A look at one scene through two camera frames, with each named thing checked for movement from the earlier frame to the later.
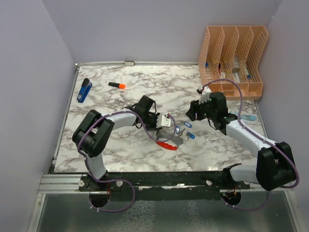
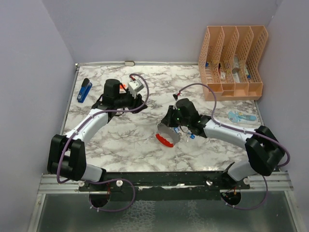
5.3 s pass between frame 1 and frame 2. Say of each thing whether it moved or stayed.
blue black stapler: stayed
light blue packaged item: stayed
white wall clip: stayed
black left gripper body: moved
